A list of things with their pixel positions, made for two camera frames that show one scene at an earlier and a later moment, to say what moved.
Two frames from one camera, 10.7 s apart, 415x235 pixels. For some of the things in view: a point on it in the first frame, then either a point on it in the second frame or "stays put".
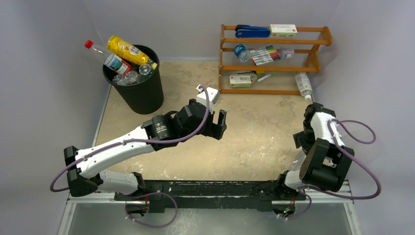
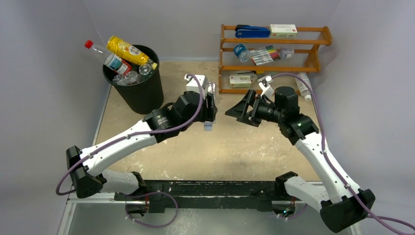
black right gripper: (300, 141) to (252, 107)
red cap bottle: (113, 61) stays put
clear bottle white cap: (130, 78) stays put
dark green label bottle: (146, 69) stays put
